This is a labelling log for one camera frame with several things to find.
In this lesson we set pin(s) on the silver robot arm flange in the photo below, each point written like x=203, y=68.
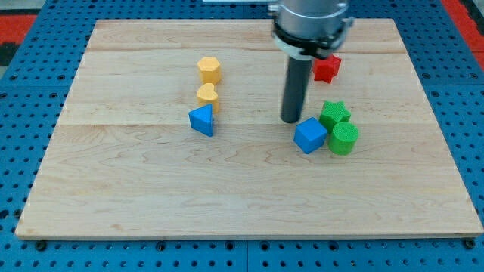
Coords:
x=309, y=29

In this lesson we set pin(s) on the blue triangle block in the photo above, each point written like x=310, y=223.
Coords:
x=201, y=119

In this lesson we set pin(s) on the blue cube block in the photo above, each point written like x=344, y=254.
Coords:
x=310, y=135

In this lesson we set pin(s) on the yellow heart block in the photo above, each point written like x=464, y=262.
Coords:
x=206, y=94

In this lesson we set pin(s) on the light wooden board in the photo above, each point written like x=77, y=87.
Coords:
x=123, y=162

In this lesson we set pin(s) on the yellow hexagon block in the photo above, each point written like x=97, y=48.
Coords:
x=209, y=69

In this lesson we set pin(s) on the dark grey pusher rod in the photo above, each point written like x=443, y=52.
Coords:
x=295, y=86

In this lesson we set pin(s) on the green star block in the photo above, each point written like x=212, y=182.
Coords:
x=333, y=113

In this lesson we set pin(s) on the green cylinder block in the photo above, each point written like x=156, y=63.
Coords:
x=343, y=138

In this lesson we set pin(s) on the red star block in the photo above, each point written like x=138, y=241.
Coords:
x=325, y=70

